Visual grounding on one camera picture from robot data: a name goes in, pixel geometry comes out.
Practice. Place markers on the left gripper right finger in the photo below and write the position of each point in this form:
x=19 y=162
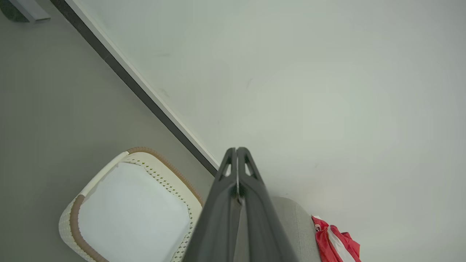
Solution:
x=262 y=225

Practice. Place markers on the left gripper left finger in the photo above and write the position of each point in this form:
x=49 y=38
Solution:
x=214 y=225

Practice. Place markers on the red garment with white stripes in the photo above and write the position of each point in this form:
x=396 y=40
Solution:
x=324 y=240

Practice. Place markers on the cream laundry basket brown rim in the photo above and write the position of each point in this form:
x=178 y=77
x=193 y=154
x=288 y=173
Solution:
x=165 y=182

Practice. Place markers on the grey fabric sofa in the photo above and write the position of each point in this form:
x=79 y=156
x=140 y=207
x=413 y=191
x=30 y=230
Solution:
x=295 y=229

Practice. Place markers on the white and black baseboard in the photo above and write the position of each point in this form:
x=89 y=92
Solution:
x=138 y=82

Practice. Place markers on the grey metal stand leg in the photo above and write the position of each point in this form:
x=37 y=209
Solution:
x=32 y=10

